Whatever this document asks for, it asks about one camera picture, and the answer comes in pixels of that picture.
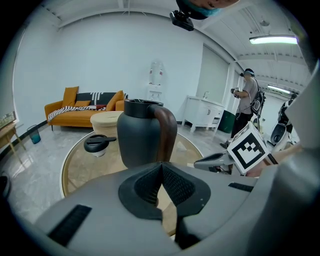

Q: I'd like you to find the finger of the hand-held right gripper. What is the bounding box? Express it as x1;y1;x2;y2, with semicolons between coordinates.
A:
193;159;235;174
199;152;229;162

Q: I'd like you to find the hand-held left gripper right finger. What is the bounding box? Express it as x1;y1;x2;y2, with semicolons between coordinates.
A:
162;161;259;250

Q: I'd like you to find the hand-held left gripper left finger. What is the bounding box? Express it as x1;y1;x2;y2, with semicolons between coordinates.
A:
32;161;181;256

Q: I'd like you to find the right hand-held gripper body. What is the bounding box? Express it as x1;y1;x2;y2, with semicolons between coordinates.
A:
226;121;279;176

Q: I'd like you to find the black teapot with brown handle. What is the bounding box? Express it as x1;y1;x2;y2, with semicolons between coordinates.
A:
116;98;178;169

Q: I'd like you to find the person's right forearm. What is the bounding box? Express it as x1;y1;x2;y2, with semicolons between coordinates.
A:
262;144;305;177

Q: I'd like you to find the dark green bin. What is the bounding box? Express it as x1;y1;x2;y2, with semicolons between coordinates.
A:
218;109;235;134

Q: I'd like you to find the white scooter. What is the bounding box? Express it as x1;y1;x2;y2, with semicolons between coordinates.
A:
270;93;300;151

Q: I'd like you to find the round glass coffee table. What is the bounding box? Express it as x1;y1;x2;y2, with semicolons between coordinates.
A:
61;129;205;237

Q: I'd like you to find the white sink cabinet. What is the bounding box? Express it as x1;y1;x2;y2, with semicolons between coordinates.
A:
181;95;225;134

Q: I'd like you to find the long ceiling lamp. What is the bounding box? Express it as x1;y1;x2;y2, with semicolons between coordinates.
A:
266;84;293;92
248;34;300;46

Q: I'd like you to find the beige round pouf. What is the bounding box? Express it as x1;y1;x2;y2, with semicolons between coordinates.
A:
90;111;125;135

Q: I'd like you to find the orange sofa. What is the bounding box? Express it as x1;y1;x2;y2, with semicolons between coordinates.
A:
44;86;126;131

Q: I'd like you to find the blue waste bin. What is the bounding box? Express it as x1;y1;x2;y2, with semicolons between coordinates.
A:
26;124;42;145

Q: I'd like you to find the black white striped blanket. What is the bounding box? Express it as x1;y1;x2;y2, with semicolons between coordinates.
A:
47;104;107;123

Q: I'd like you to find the white display stand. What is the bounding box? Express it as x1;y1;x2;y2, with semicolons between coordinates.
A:
145;59;165;101

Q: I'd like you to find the large orange cushion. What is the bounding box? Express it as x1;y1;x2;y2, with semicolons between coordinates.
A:
105;90;125;112

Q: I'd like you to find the black white patterned cushion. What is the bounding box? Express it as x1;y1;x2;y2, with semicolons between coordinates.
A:
75;92;118;107

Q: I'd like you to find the wooden side table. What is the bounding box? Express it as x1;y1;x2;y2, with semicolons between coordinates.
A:
0;121;27;171

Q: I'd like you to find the black lid with handle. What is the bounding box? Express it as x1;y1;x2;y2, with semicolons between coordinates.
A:
83;134;118;153

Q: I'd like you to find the black head-mounted camera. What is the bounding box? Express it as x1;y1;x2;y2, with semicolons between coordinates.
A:
169;9;195;32

